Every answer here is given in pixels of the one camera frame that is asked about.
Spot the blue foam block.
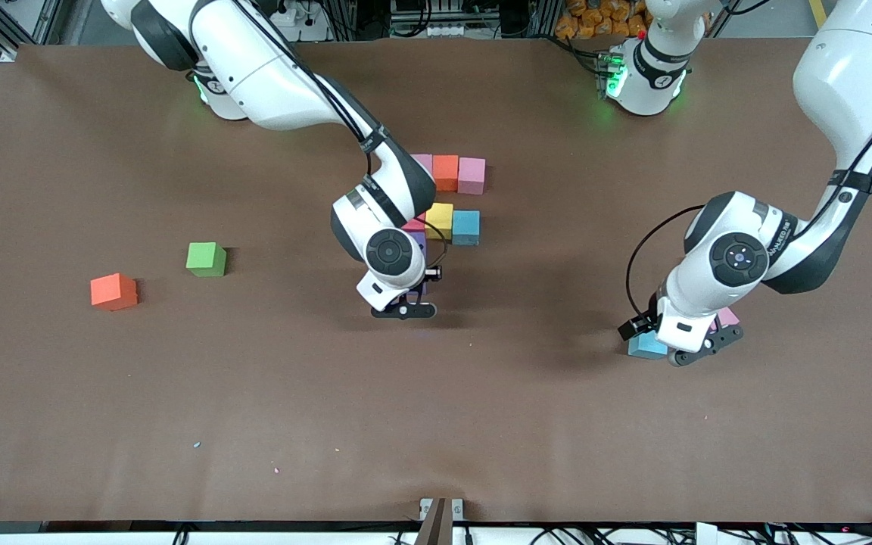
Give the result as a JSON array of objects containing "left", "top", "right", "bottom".
[
  {"left": 628, "top": 333, "right": 668, "bottom": 360},
  {"left": 452, "top": 210, "right": 481, "bottom": 247}
]

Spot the yellow foam block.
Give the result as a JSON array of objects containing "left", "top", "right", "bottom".
[{"left": 425, "top": 203, "right": 454, "bottom": 241}]

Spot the orange foam block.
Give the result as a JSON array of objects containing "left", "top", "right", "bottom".
[
  {"left": 431, "top": 154, "right": 460, "bottom": 192},
  {"left": 90, "top": 272, "right": 139, "bottom": 312}
]

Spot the brown paper table cover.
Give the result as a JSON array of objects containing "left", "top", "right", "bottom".
[{"left": 0, "top": 38, "right": 872, "bottom": 525}]

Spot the green foam block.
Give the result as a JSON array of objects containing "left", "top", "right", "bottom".
[{"left": 185, "top": 241, "right": 228, "bottom": 278}]

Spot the pile of orange objects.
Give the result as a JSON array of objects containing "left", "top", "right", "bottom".
[{"left": 555, "top": 0, "right": 652, "bottom": 40}]

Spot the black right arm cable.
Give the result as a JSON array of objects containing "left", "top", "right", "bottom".
[{"left": 425, "top": 220, "right": 448, "bottom": 266}]

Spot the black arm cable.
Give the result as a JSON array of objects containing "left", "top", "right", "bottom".
[
  {"left": 625, "top": 204, "right": 709, "bottom": 319},
  {"left": 425, "top": 220, "right": 448, "bottom": 266}
]

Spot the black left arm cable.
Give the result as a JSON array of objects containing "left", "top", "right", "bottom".
[{"left": 625, "top": 204, "right": 709, "bottom": 319}]

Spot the metal mount bracket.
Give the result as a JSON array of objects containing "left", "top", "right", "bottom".
[{"left": 415, "top": 497, "right": 466, "bottom": 545}]

